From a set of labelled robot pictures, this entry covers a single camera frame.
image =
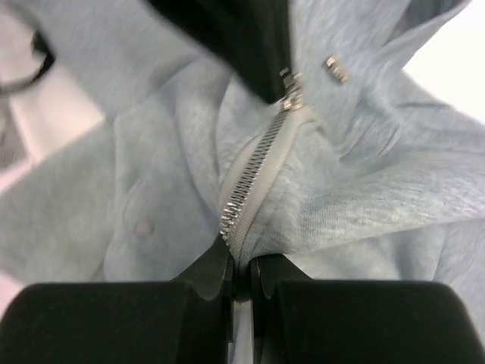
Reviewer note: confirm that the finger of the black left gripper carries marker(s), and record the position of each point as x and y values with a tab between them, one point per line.
251	36

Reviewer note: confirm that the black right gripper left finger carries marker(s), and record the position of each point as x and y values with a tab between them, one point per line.
185	320

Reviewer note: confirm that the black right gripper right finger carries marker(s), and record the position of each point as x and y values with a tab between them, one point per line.
297	319

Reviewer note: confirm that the grey zip-up jacket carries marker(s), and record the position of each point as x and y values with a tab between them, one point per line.
371	178

